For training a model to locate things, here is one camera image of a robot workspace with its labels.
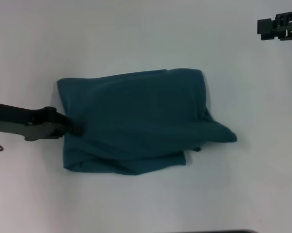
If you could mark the teal t-shirt with beige print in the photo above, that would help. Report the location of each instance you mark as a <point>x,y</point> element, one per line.
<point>141,121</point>

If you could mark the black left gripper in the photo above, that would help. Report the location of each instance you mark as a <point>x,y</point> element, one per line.
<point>15,119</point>

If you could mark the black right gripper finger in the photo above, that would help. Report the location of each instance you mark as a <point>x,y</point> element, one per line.
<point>264,26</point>
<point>279,36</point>

